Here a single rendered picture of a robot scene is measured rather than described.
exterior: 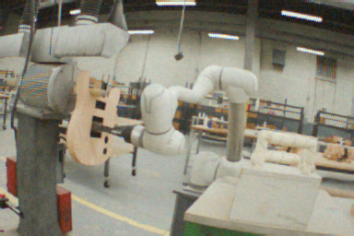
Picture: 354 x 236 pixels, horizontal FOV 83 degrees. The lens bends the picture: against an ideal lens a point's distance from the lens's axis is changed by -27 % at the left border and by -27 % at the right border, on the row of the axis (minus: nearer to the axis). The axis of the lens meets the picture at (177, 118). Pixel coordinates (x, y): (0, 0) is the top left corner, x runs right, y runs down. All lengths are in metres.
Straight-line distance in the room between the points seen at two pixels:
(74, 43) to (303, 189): 1.02
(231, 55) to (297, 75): 3.37
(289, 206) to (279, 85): 11.35
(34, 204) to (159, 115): 0.92
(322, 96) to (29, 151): 11.95
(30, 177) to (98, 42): 0.82
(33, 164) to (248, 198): 1.07
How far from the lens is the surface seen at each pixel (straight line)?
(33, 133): 1.36
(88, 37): 1.06
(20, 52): 1.49
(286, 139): 0.75
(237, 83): 1.36
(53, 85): 1.20
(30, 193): 1.48
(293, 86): 12.12
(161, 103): 0.91
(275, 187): 0.76
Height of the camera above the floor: 1.25
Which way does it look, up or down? 3 degrees down
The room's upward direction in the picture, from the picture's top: 9 degrees clockwise
